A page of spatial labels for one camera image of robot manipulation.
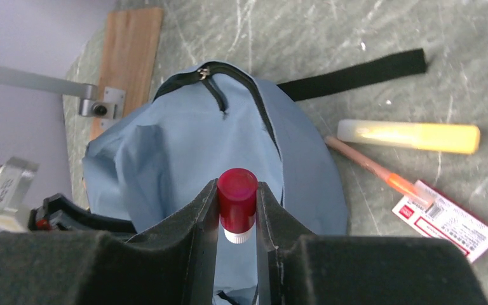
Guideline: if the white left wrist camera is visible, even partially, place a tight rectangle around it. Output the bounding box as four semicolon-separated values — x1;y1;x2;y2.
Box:
0;157;39;233

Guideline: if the red white eraser box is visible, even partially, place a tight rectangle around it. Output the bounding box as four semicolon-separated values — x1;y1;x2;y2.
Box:
392;180;488;263

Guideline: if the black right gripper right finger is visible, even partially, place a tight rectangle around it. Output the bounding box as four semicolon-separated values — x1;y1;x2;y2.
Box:
256;182;488;304

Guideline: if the wooden board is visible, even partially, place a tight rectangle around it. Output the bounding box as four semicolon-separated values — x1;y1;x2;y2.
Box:
98;7;163;116

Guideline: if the blue backpack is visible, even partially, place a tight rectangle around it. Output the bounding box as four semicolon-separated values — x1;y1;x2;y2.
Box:
83;49;428;304

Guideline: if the red cap glue bottle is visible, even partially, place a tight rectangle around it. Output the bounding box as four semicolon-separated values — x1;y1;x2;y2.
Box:
217;168;259;244

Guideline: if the grey metal switch bracket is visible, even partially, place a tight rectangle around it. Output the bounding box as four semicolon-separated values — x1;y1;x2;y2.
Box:
0;66;126;120

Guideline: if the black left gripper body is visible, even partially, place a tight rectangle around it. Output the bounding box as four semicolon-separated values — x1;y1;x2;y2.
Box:
28;193;136;234

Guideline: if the yellow highlighter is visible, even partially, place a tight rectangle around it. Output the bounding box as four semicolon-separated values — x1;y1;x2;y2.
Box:
337;119;481;154

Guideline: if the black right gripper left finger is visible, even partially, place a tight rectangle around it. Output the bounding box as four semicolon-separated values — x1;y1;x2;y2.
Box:
0;181;219;304

